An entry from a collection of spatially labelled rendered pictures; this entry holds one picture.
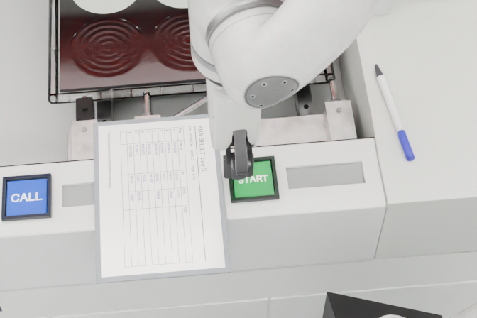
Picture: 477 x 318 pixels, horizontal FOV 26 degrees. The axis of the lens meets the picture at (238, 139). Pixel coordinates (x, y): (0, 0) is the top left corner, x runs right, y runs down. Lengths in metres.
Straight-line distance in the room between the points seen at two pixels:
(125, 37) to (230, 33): 0.56
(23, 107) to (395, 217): 0.54
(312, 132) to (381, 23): 0.16
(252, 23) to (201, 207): 0.38
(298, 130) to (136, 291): 0.29
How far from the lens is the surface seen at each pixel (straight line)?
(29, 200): 1.20
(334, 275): 1.35
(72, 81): 1.37
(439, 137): 1.25
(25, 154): 1.41
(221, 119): 1.00
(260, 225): 1.20
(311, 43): 0.82
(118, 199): 1.19
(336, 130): 1.30
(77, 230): 1.18
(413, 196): 1.20
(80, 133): 1.31
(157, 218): 1.17
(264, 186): 1.19
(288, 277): 1.33
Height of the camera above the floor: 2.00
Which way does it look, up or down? 58 degrees down
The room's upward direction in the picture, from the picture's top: straight up
